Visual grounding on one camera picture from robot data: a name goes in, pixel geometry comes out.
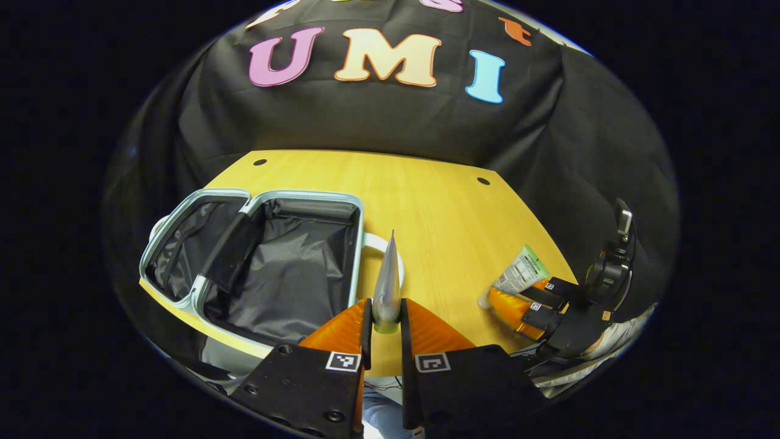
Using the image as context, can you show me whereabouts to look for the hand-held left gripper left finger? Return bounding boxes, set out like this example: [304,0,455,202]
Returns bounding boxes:
[230,298,374,439]

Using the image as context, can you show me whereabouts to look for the pale blue suitcase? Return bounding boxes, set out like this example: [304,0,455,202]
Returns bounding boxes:
[139,188,404,362]

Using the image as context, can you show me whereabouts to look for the green white skin care tube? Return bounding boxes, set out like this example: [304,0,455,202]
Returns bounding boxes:
[477,245,550,310]

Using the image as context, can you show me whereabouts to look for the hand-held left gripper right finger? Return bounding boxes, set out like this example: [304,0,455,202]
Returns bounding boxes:
[399,298,550,439]

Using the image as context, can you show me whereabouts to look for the black backdrop cloth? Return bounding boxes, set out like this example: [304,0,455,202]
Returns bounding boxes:
[104,0,680,342]

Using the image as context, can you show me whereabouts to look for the silver skin care tube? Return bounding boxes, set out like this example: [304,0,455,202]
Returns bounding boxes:
[372,230,403,335]

